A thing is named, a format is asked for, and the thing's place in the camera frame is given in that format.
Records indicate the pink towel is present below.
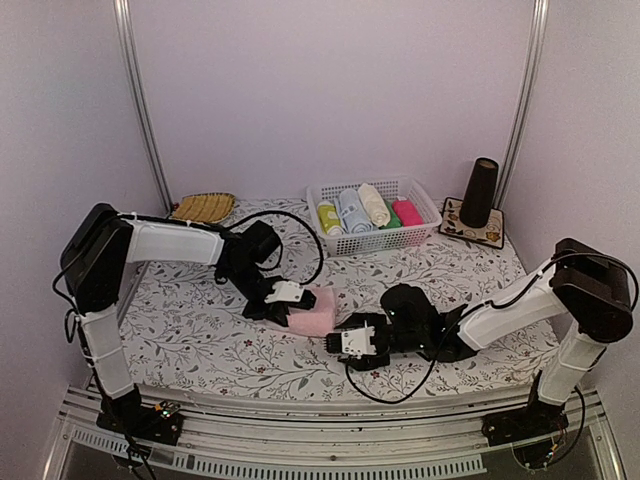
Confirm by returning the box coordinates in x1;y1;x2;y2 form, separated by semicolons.
287;287;336;338

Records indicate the white plastic basket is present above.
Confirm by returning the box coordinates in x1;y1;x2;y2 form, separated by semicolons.
306;176;442;256

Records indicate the cream white towel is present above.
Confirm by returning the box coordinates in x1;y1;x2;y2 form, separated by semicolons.
357;183;390;227

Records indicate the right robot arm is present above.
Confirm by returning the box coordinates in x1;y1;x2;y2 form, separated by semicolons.
325;238;639;436

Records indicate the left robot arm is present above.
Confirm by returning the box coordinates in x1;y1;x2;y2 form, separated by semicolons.
52;203;317;434

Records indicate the yellow woven mat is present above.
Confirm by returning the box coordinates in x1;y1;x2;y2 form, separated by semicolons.
171;192;236;223

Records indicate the floral tablecloth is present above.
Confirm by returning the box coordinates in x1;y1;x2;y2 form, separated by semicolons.
120;199;558;402

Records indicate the yellow dotted rolled towel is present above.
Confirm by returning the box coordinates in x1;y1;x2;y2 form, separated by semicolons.
316;200;345;236

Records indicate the floral coaster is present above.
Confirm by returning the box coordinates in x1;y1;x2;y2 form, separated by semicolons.
439;197;505;249

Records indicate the green rolled towel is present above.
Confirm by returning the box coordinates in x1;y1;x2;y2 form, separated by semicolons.
380;200;403;230

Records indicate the light blue rolled towel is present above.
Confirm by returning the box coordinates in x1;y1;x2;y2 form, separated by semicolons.
338;189;374;234

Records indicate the magenta rolled towel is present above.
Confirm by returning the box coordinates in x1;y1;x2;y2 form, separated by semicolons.
392;200;424;227

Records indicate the dark brown tall cup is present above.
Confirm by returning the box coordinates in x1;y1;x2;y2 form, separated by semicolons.
460;157;499;228

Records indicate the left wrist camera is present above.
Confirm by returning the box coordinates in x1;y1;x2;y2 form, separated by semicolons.
264;280;316;310

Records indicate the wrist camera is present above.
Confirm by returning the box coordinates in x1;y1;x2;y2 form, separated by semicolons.
264;280;316;310
325;313;390;358

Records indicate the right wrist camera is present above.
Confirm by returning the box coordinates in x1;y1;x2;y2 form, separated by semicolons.
325;313;390;358

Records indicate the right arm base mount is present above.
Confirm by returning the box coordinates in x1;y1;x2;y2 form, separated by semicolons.
481;403;569;446

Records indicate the aluminium front rail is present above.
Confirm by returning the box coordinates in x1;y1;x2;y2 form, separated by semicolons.
44;386;625;479

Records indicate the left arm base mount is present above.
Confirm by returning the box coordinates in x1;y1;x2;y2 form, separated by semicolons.
96;399;185;446

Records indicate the left aluminium frame post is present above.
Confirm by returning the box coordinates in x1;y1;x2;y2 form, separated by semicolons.
113;0;173;213

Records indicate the aluminium frame post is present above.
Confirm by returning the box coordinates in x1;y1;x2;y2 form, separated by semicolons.
503;0;549;181
113;0;173;213

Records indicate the right aluminium frame post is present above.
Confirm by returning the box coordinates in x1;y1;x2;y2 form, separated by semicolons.
503;0;549;181

